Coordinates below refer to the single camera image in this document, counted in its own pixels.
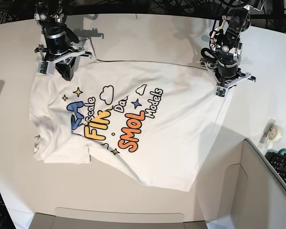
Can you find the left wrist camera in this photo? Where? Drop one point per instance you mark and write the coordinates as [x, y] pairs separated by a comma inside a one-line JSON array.
[[221, 91]]

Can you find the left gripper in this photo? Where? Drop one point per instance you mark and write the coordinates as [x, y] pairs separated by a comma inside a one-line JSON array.
[[226, 75]]

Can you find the black computer keyboard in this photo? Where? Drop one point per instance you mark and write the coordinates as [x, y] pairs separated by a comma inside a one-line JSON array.
[[278, 162]]

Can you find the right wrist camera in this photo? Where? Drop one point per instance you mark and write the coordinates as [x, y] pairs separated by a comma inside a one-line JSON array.
[[46, 67]]

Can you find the grey cardboard box right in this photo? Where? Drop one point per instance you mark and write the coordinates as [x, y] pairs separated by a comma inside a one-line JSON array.
[[253, 194]]

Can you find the green tape roll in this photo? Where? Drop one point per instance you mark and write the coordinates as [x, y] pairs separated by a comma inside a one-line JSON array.
[[282, 152]]

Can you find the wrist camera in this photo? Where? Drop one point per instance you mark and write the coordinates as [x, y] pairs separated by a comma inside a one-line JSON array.
[[46, 67], [221, 91]]

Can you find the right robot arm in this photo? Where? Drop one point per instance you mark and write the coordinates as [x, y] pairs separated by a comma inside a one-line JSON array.
[[51, 15]]

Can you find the clear tape dispenser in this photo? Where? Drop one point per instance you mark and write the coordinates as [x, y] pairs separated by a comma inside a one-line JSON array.
[[272, 133]]

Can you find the white printed t-shirt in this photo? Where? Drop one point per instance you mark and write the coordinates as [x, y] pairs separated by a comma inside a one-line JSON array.
[[156, 122]]

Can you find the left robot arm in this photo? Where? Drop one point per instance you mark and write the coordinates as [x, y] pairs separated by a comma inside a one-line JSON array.
[[223, 56]]

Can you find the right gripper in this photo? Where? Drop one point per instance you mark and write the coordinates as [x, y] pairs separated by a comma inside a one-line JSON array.
[[63, 51]]

